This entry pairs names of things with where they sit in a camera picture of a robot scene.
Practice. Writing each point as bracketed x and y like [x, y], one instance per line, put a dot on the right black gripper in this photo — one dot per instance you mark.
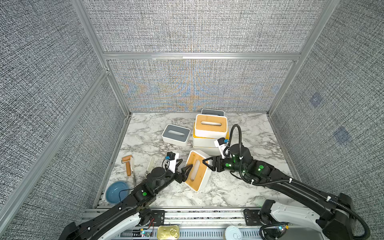
[215, 161]

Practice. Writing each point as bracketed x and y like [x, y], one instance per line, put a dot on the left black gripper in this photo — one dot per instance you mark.
[182, 177]

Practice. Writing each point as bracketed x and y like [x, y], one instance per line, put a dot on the grey lid tissue box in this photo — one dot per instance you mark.
[176, 135]
[213, 112]

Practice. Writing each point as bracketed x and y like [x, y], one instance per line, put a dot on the yellow lid tissue box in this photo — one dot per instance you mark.
[207, 138]

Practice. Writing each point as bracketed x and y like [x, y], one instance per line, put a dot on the large bamboo lid tissue box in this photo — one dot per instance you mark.
[209, 151]

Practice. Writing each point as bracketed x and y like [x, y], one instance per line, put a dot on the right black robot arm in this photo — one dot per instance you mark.
[333, 216]

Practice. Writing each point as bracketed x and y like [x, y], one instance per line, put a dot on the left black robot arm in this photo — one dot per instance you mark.
[129, 212]

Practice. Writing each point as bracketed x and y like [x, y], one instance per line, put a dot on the grey lid tissue box back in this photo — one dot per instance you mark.
[213, 112]

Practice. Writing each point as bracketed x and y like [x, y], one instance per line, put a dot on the wooden block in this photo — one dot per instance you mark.
[127, 160]

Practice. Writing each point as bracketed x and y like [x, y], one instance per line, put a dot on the white round lid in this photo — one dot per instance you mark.
[232, 233]

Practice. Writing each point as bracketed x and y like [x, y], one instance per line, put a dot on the gold sardine tin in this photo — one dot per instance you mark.
[168, 232]

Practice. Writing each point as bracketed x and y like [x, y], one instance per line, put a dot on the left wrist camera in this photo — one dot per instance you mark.
[170, 161]

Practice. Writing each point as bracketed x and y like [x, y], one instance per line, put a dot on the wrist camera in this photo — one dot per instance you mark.
[222, 145]
[170, 161]

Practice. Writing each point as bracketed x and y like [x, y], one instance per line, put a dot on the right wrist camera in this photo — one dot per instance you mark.
[222, 145]

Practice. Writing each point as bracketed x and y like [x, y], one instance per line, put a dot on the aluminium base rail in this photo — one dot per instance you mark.
[198, 224]

